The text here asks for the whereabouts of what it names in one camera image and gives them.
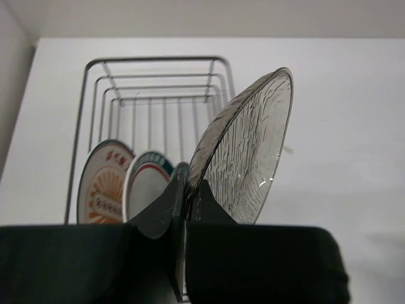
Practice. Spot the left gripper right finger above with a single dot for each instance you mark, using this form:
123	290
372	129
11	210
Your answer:
227	262

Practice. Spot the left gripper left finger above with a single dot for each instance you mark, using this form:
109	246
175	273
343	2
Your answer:
107	263

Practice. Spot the orange sunburst plate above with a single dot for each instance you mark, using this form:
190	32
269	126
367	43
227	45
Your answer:
100	190

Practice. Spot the green red rimmed plate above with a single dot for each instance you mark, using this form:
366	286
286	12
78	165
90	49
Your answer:
147	177

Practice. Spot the blue floral small plate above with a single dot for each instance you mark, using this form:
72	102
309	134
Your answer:
182	169

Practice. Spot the clear glass square plate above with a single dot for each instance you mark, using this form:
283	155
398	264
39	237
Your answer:
238	154

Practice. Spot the grey wire dish rack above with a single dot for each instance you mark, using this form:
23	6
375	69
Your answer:
162	103

